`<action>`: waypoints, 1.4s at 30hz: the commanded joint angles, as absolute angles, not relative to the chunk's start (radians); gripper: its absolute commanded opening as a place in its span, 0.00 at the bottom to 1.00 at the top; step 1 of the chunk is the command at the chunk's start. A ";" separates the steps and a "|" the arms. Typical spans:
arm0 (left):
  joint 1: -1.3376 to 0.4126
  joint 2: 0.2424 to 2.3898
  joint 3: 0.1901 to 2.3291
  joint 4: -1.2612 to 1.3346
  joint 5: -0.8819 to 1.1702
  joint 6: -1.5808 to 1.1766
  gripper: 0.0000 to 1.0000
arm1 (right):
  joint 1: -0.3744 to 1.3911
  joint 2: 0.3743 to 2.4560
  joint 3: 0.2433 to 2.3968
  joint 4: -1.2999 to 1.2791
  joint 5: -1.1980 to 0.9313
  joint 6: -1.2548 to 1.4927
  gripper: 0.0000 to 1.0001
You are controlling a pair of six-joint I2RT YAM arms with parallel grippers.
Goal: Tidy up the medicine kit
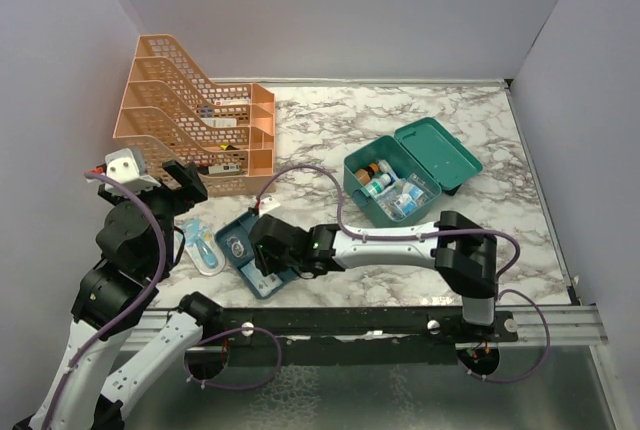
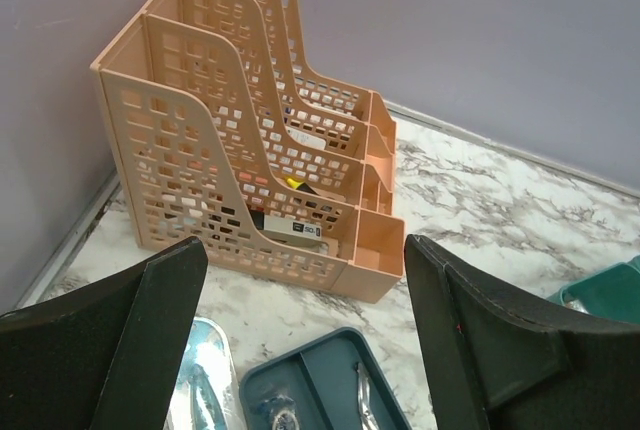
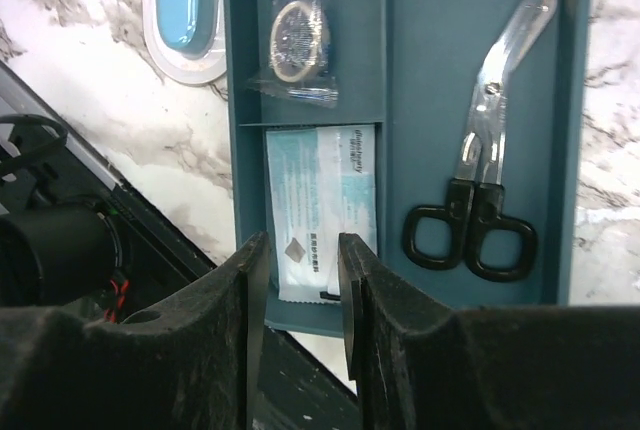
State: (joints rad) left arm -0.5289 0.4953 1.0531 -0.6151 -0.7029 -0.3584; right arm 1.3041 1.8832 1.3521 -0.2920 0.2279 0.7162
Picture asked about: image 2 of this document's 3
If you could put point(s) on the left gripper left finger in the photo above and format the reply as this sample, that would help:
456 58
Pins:
107 355

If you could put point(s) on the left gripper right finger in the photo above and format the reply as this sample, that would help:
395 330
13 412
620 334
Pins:
499 357

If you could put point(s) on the green medicine box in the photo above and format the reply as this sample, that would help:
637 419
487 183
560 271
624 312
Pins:
612 293

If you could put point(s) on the metal tweezers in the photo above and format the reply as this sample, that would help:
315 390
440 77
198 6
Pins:
367 417

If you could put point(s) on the clear small plastic packet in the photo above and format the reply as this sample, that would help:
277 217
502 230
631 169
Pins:
279 411

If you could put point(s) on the teal divided tray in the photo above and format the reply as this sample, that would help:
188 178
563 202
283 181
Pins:
320 376

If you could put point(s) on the mask packet under tray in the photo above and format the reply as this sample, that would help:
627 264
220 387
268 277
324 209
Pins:
206 392

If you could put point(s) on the grey staple box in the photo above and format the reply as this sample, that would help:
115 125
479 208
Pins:
287 231

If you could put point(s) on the orange plastic file organizer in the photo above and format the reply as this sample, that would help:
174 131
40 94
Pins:
212 111

